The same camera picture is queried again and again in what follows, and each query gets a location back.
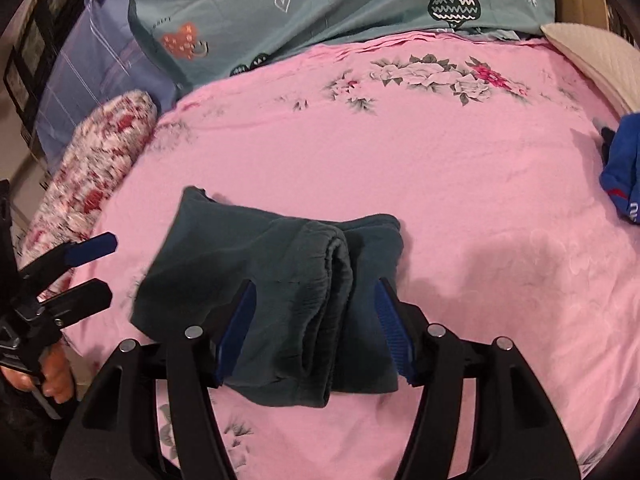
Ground pink floral bed sheet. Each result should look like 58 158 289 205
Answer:
66 32 639 472

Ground left hand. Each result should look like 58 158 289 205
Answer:
1 342 75 404

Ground red floral rolled quilt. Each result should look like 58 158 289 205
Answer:
18 90 157 268

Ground purple plaid pillow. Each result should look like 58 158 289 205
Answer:
35 0 178 174

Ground teal heart-print pillow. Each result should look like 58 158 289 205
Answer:
127 0 555 89

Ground blue garment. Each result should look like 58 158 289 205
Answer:
600 113 640 224

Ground cream textured pillow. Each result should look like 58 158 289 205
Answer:
541 23 640 116

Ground dark green pants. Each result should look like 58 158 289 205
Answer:
131 186 404 408

